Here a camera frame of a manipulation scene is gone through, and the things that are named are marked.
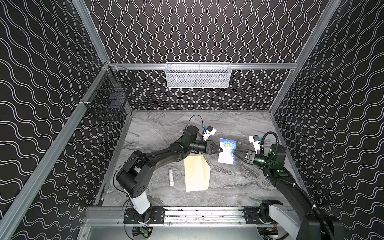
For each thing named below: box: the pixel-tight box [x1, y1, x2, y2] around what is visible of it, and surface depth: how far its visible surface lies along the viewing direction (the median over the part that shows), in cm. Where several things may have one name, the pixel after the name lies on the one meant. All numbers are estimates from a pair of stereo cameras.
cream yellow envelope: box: [184, 154, 211, 192], surface depth 89 cm
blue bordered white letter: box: [218, 138, 237, 165], surface depth 78 cm
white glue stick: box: [169, 169, 175, 187], surface depth 87 cm
